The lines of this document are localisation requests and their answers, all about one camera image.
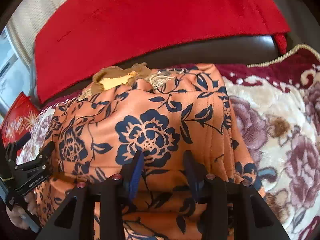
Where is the beige dotted curtain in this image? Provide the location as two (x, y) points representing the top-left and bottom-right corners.
(6, 0), (67, 68)

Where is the red blanket on sofa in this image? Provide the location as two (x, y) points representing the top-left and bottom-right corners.
(35, 0), (290, 102)

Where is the red tin box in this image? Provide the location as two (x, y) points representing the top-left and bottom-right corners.
(1, 92), (40, 147)

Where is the floral plush sofa cover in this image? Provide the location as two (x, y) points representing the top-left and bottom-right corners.
(17, 44), (319, 239)

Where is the dark brown leather sofa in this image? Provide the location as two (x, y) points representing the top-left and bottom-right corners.
(39, 0), (319, 104)

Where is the orange floral garment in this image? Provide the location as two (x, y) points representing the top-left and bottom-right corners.
(35, 64), (265, 239)

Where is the person's left hand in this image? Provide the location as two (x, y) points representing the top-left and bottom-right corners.
(6, 192), (37, 230)

